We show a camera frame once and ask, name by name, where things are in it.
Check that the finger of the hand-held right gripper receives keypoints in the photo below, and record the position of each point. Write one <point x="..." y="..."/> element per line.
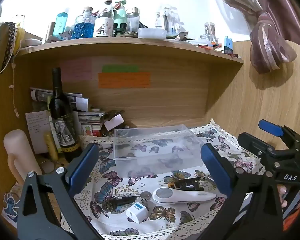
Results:
<point x="270" y="128"/>
<point x="252" y="143"/>

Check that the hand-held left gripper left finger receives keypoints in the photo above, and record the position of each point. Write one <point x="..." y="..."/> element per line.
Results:
<point x="84" y="166"/>

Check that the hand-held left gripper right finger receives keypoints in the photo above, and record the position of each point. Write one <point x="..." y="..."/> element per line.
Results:
<point x="215" y="170"/>

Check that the small black device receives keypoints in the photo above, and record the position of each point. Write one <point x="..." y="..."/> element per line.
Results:
<point x="187" y="183"/>

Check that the white handheld device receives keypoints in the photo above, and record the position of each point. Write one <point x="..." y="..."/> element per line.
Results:
<point x="180" y="196"/>

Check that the clear plastic container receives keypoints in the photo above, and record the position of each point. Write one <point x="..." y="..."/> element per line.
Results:
<point x="155" y="146"/>

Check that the white charger plug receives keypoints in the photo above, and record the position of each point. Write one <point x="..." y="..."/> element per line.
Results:
<point x="137" y="212"/>

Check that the person's right hand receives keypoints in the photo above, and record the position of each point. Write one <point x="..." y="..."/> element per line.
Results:
<point x="282" y="195"/>

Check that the yellow tube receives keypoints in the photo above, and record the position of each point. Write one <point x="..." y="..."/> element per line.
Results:
<point x="51" y="146"/>

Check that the pile of small boxes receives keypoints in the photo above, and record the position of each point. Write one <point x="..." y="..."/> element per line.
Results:
<point x="92" y="120"/>

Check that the dark wine bottle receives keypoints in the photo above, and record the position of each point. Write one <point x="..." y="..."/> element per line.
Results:
<point x="62" y="120"/>

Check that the white handwritten paper note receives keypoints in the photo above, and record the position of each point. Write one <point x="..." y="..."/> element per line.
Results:
<point x="36" y="130"/>

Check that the butterfly print lace tablecloth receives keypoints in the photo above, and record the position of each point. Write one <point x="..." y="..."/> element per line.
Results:
<point x="165" y="212"/>

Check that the rolled magazine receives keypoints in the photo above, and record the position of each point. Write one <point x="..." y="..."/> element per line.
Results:
<point x="75" y="100"/>

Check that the pink cylindrical bottle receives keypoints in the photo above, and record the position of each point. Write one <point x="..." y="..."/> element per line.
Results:
<point x="17" y="152"/>

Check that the blue cartoon sticker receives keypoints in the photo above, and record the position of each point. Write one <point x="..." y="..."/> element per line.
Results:
<point x="11" y="205"/>

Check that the orange sticky note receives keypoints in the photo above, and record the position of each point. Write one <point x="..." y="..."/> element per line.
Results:
<point x="123" y="80"/>

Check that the pink sticky note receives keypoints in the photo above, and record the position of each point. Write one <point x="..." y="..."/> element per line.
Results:
<point x="76" y="68"/>

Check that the mauve curtain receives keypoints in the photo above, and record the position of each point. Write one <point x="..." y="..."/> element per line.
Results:
<point x="270" y="30"/>

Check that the green sticky note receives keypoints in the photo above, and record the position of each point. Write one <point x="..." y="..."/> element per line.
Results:
<point x="120" y="68"/>

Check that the small glass jar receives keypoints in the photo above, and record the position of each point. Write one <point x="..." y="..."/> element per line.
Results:
<point x="209" y="31"/>

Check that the wooden shelf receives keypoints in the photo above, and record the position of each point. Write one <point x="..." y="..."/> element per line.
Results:
<point x="130" y="46"/>

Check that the glass bottle with blue beads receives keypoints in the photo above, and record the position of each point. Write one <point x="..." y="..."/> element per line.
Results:
<point x="83" y="26"/>

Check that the blue liquid bottle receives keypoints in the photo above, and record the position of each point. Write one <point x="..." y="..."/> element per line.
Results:
<point x="61" y="25"/>

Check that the black lace ribbon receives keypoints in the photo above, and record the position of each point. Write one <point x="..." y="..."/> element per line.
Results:
<point x="9" y="42"/>

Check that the tall bottle with white label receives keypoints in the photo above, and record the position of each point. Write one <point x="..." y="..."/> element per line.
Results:
<point x="104" y="20"/>

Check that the clear blister packaging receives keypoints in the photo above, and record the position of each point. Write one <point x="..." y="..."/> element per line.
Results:
<point x="167" y="20"/>

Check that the white plastic box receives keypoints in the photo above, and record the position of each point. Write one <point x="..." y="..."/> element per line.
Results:
<point x="152" y="33"/>

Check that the clear glass jar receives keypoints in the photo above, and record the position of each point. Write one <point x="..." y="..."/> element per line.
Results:
<point x="133" y="20"/>

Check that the green pump bottle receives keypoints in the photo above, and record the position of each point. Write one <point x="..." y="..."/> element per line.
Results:
<point x="120" y="15"/>

